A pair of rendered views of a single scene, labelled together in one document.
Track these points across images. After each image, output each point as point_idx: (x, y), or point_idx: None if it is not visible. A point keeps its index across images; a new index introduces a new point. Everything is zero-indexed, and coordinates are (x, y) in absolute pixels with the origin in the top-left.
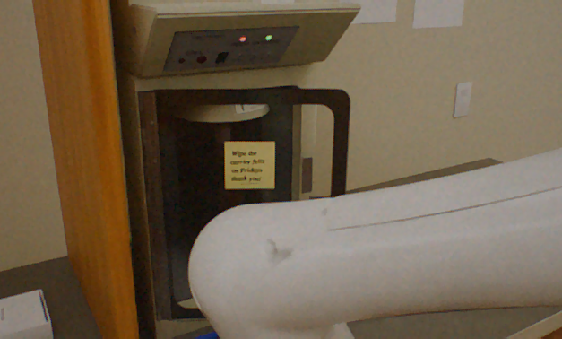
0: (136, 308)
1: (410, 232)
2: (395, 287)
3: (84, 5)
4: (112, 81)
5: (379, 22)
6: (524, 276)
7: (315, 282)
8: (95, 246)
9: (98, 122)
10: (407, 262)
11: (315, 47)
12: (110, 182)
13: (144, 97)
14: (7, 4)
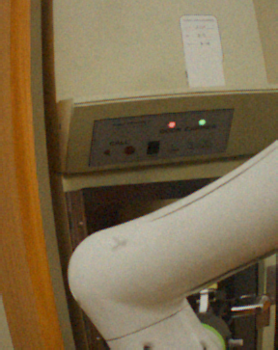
0: None
1: (193, 208)
2: (186, 249)
3: (13, 104)
4: (35, 171)
5: None
6: (248, 218)
7: (140, 257)
8: (36, 346)
9: (23, 211)
10: (191, 228)
11: (263, 133)
12: (38, 271)
13: (71, 196)
14: None
